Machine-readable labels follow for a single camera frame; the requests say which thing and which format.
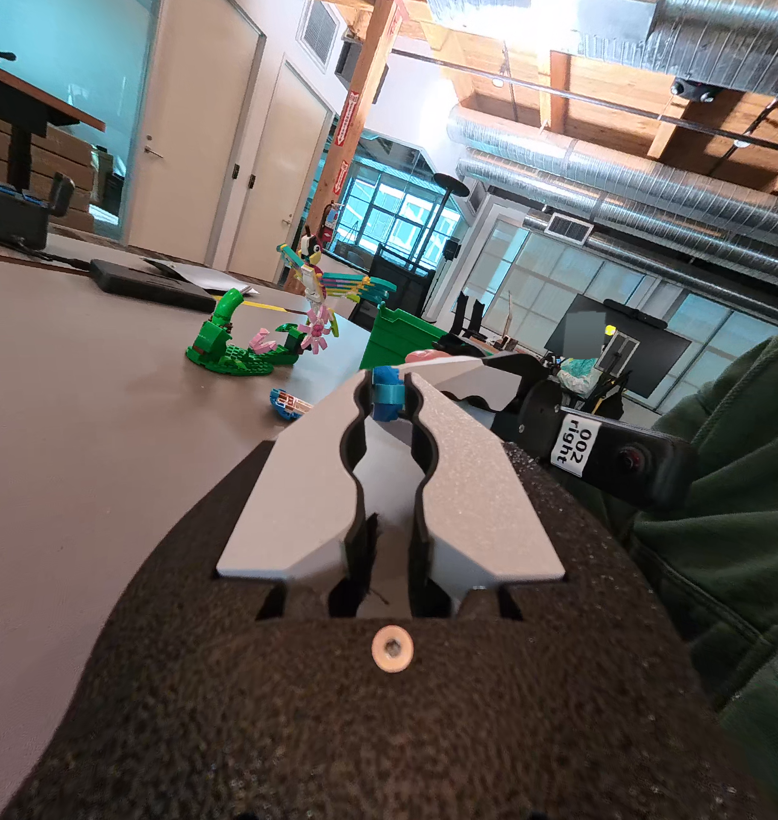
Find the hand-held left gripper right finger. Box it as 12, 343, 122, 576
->
405, 373, 567, 617

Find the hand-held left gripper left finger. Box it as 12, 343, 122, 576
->
216, 370, 372, 584

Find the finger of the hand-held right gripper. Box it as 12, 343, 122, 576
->
454, 397, 500, 434
400, 356, 524, 412

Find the blue lego piece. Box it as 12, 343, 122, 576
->
371, 365, 408, 422

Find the blue white brown lego assembly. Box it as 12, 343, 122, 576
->
269, 387, 314, 420

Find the green lego plant model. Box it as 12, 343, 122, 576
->
185, 287, 340, 377

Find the colourful lego bird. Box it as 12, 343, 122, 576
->
275, 224, 397, 305

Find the green plastic bin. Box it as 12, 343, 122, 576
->
360, 304, 450, 371

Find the black television screen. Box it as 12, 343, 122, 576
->
546, 293, 692, 399

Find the black cabinet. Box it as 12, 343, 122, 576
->
366, 243, 436, 315

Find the person in green hoodie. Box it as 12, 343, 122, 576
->
558, 330, 778, 820

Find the black floor lamp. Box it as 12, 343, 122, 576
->
421, 172, 472, 308

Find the white paper sheet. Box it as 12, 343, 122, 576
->
142, 258, 260, 297

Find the black flat tray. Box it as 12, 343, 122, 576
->
89, 258, 218, 315

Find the beige door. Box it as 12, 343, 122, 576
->
127, 0, 261, 265
227, 61, 331, 283

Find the black case with lid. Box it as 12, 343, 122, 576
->
0, 172, 76, 251

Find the stack of cardboard boxes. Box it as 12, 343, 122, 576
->
0, 109, 98, 234

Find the wooden standing desk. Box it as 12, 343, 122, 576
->
0, 56, 106, 193

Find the white duct vent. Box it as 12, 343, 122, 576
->
543, 211, 595, 246

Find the silver air duct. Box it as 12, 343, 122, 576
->
446, 105, 778, 251
523, 211, 778, 321
427, 0, 778, 103

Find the wooden post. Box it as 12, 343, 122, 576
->
283, 0, 412, 296

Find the black power cable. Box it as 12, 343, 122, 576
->
0, 234, 91, 270

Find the black wall speaker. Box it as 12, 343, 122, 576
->
334, 37, 390, 105

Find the wall air vent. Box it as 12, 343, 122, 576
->
297, 0, 341, 68

